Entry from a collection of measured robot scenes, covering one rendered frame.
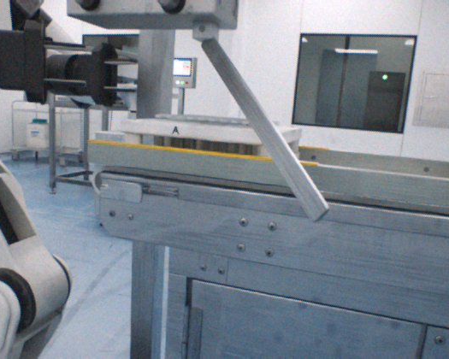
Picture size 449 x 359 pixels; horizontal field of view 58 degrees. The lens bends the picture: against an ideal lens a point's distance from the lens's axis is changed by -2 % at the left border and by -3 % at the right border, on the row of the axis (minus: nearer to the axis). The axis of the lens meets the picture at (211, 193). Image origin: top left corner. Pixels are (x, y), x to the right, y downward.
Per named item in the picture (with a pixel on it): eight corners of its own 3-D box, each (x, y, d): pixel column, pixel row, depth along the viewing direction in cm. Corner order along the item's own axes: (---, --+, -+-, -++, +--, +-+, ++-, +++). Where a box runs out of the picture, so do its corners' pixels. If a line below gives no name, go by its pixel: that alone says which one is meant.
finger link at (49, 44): (85, 50, 62) (42, 46, 61) (86, 51, 65) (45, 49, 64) (85, 38, 62) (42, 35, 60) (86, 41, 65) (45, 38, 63)
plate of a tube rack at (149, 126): (301, 138, 78) (303, 127, 78) (280, 147, 55) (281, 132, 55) (181, 127, 86) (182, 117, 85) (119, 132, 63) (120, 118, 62)
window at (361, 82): (291, 124, 545) (300, 32, 521) (291, 124, 546) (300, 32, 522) (403, 133, 499) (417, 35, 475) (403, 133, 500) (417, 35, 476)
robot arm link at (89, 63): (125, 47, 87) (83, 48, 92) (93, 39, 79) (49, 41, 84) (123, 107, 90) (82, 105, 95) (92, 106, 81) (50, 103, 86)
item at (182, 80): (162, 133, 341) (166, 55, 328) (168, 133, 350) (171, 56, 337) (188, 136, 333) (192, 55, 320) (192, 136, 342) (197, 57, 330)
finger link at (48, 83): (85, 81, 66) (45, 79, 65) (85, 80, 63) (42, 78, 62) (85, 91, 66) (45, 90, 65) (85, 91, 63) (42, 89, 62)
